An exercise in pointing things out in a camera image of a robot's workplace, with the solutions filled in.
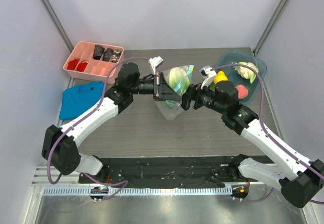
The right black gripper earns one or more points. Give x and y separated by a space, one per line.
191 97

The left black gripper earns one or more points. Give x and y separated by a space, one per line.
163 91

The green lettuce toy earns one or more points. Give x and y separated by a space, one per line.
179 78

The clear zip top bag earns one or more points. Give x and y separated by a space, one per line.
170 109

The white cauliflower toy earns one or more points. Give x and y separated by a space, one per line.
246 73

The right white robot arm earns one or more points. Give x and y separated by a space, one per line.
297 177

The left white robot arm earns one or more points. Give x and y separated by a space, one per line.
61 144

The yellow pear toy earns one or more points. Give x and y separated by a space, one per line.
221 76

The pink peach toy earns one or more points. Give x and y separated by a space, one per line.
243 92

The teal plastic basin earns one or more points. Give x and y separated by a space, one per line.
239 75

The dark patterned roll three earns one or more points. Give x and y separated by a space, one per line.
115 56

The dark patterned roll two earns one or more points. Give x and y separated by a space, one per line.
107 54

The dark patterned roll one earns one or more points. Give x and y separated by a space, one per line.
98 52

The pink compartment tray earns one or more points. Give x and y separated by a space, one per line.
96 70

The red item right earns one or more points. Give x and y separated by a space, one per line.
81 66

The red item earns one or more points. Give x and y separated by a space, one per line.
72 64
81 66

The blue folded cloth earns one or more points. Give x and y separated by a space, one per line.
80 98

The red item left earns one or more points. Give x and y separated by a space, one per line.
72 64

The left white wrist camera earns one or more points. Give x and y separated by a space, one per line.
154 63

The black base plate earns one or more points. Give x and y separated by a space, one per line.
173 172

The white slotted cable duct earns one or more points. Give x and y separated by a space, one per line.
102 191

